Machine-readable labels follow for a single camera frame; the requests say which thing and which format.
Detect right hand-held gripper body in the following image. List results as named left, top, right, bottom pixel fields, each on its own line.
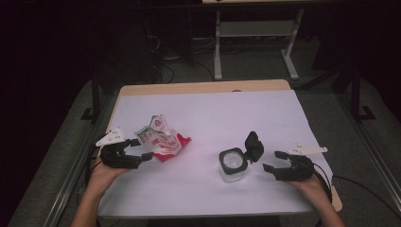
left=277, top=143, right=328, bottom=183

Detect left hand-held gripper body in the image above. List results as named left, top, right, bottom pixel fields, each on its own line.
left=95, top=127, right=141, bottom=169

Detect red and white snack bag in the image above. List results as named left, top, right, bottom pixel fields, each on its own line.
left=133, top=113, right=193, bottom=163

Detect clear jar with black lid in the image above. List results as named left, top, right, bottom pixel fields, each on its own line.
left=218, top=131, right=266, bottom=184

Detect person's left hand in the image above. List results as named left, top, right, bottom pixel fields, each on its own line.
left=86, top=159, right=131, bottom=198

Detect person's right hand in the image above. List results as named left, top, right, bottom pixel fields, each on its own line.
left=288, top=173, right=332, bottom=206

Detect black metal stand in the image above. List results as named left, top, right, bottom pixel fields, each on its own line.
left=80, top=79, right=102, bottom=123
left=349, top=65, right=376, bottom=123

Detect white paper sheet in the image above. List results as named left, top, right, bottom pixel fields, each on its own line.
left=97, top=89, right=335, bottom=219

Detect wooden table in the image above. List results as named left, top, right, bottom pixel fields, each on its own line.
left=96, top=79, right=343, bottom=220

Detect left hand-held gripper black cable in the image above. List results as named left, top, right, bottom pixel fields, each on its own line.
left=83, top=141, right=105, bottom=190

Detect hand-held gripper black cable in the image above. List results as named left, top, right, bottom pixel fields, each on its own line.
left=83, top=141, right=105, bottom=190
left=311, top=163, right=334, bottom=204

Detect right hand-held gripper black cable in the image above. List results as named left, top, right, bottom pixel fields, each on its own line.
left=311, top=163, right=334, bottom=204

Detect aluminium rail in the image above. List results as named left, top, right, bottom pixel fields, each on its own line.
left=42, top=94, right=110, bottom=227
left=335, top=91, right=401, bottom=204

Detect black floor cable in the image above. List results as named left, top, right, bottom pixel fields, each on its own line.
left=331, top=174, right=401, bottom=219

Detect tangled black floor cables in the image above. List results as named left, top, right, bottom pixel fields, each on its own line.
left=148, top=32, right=217, bottom=84

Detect white metal desk frame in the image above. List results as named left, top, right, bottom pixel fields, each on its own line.
left=201, top=0, right=306, bottom=81

